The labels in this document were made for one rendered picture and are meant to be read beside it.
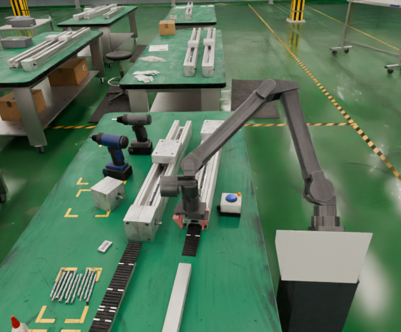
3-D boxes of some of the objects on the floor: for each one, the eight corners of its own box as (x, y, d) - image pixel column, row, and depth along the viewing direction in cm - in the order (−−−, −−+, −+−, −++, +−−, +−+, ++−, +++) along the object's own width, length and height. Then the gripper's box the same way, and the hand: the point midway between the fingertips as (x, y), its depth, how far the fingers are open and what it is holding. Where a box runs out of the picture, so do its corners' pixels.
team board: (328, 54, 660) (348, -65, 557) (349, 52, 673) (373, -65, 570) (386, 74, 538) (427, -73, 435) (410, 71, 551) (455, -73, 448)
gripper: (170, 199, 111) (174, 234, 119) (207, 201, 109) (208, 236, 117) (174, 187, 117) (177, 221, 125) (209, 189, 115) (210, 223, 123)
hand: (191, 226), depth 121 cm, fingers open, 8 cm apart
